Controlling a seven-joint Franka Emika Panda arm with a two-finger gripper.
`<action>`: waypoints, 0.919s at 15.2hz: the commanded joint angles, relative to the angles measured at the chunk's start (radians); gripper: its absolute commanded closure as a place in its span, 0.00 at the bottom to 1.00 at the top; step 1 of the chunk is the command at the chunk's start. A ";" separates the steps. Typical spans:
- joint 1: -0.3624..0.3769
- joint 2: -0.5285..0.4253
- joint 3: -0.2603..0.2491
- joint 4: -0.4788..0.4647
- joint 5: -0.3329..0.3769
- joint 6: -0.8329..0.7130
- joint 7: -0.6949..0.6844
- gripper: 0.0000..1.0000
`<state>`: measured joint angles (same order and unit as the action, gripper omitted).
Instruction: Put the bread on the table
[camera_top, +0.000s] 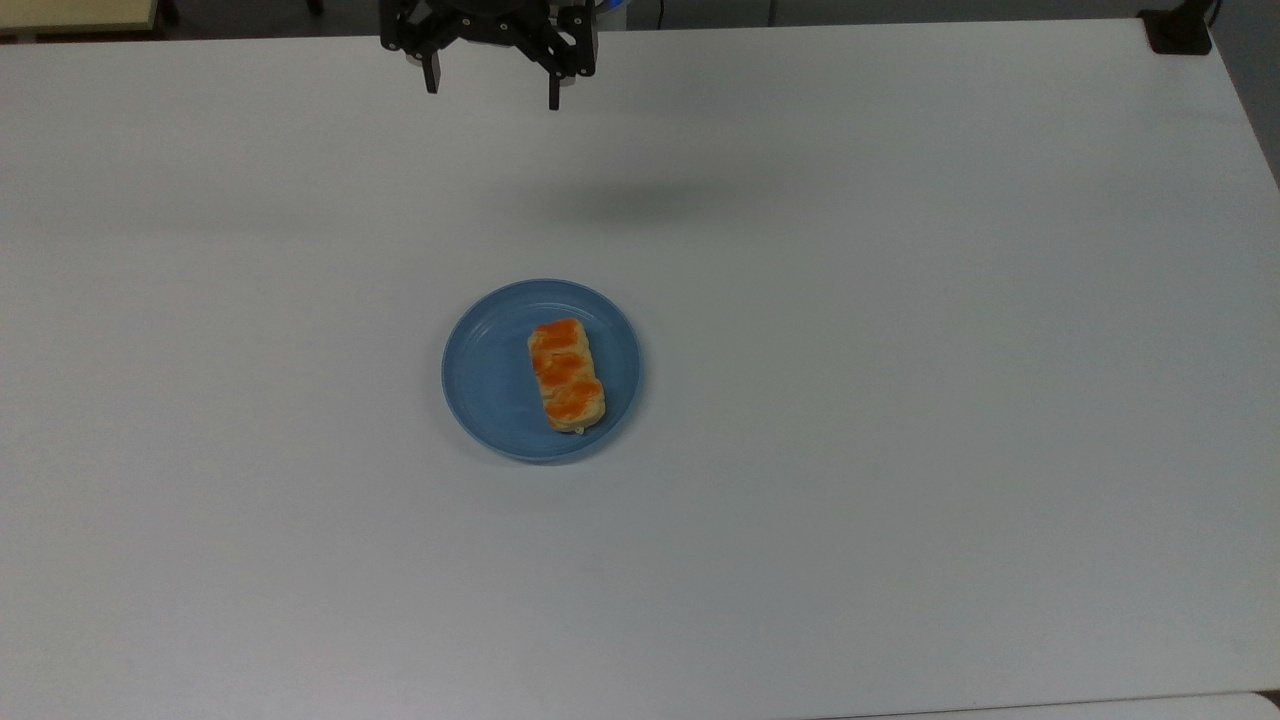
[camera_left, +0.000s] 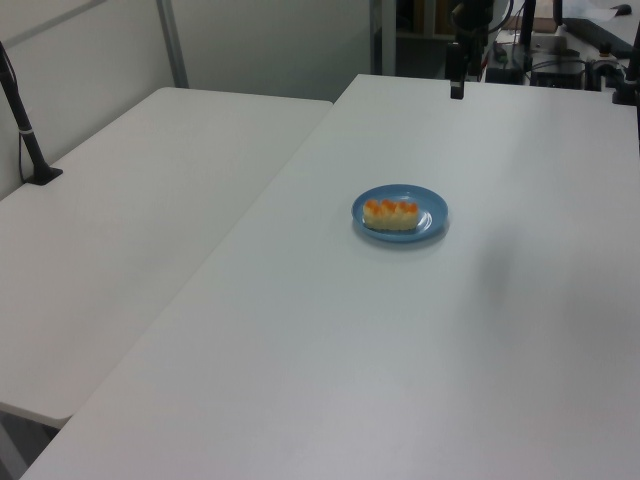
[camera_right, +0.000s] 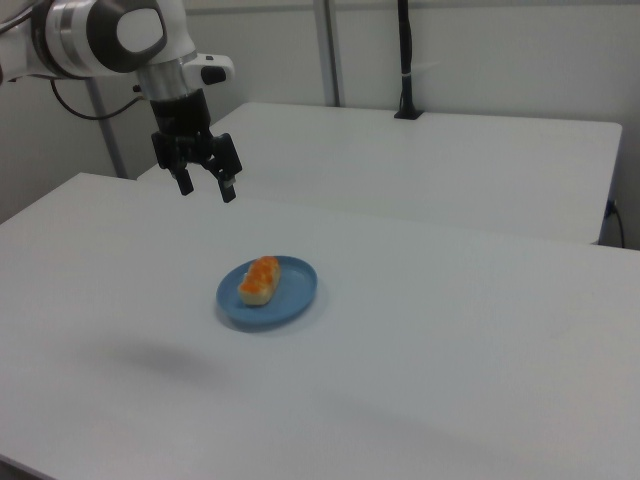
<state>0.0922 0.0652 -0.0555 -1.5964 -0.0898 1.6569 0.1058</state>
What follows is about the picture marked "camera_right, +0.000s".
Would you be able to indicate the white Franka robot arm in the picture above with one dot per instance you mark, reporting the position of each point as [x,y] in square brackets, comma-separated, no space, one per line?
[95,35]

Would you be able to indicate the grey metal frame post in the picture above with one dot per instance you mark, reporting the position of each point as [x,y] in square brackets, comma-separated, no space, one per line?
[107,130]
[330,50]

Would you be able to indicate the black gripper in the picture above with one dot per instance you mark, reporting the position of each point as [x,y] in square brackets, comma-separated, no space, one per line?
[181,120]

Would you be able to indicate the black camera stand pole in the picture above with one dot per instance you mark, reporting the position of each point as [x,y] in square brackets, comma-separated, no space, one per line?
[406,55]

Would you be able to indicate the bread with orange topping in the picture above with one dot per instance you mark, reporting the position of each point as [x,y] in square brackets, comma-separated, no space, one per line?
[260,281]

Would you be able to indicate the blue round plate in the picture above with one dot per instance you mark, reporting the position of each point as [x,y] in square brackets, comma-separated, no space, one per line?
[295,295]

